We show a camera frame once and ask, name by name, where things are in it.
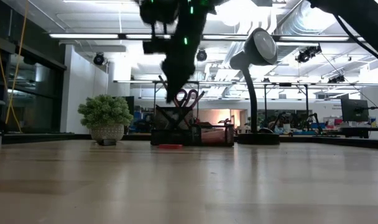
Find yellow cable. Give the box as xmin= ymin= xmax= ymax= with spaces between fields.
xmin=0 ymin=0 xmax=29 ymax=133

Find black desk lamp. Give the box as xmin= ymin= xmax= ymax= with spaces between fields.
xmin=229 ymin=27 xmax=280 ymax=146

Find red-handled scissors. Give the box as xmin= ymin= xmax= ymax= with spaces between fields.
xmin=175 ymin=88 xmax=198 ymax=108

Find long ceiling light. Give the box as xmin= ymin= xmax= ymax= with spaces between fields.
xmin=279 ymin=35 xmax=350 ymax=42
xmin=48 ymin=33 xmax=120 ymax=39

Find black background rack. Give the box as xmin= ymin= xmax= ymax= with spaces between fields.
xmin=263 ymin=82 xmax=311 ymax=128

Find green artificial potted plant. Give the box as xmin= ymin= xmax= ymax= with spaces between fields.
xmin=78 ymin=95 xmax=134 ymax=143

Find black computer monitor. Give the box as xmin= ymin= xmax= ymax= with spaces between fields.
xmin=340 ymin=98 xmax=369 ymax=123

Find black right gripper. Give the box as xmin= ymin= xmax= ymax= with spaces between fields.
xmin=139 ymin=0 xmax=221 ymax=103

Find pink sticky notes pad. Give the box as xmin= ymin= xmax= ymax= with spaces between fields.
xmin=203 ymin=129 xmax=227 ymax=144

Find black mesh desk organizer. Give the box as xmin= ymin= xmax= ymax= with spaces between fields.
xmin=150 ymin=105 xmax=235 ymax=147

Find black background desk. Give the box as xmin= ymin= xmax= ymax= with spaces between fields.
xmin=338 ymin=126 xmax=378 ymax=139

